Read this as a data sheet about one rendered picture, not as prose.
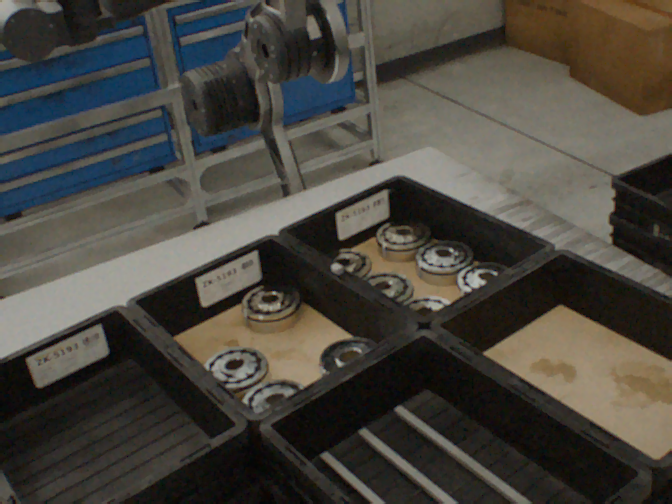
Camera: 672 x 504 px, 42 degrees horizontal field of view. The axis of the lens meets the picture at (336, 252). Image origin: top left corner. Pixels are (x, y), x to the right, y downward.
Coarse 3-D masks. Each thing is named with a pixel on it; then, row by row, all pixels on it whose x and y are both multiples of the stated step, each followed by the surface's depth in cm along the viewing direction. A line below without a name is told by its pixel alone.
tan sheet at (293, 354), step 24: (240, 312) 154; (312, 312) 152; (192, 336) 150; (216, 336) 149; (240, 336) 148; (264, 336) 147; (288, 336) 147; (312, 336) 146; (336, 336) 145; (288, 360) 141; (312, 360) 140
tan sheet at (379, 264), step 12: (372, 240) 170; (432, 240) 168; (372, 252) 166; (372, 264) 163; (384, 264) 162; (396, 264) 162; (408, 264) 161; (408, 276) 158; (420, 288) 154; (432, 288) 154; (444, 288) 154; (456, 288) 153
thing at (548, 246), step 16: (400, 176) 170; (368, 192) 166; (432, 192) 163; (336, 208) 162; (464, 208) 157; (304, 224) 159; (496, 224) 151; (288, 240) 154; (528, 240) 146; (544, 240) 145; (320, 256) 148; (512, 272) 138; (368, 288) 138; (480, 288) 135; (400, 304) 134; (448, 304) 132; (416, 320) 130; (432, 320) 129
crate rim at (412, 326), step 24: (264, 240) 155; (216, 264) 150; (312, 264) 146; (168, 288) 146; (360, 288) 139; (144, 312) 139; (384, 312) 133; (168, 336) 133; (360, 360) 123; (216, 384) 122; (312, 384) 120; (240, 408) 117
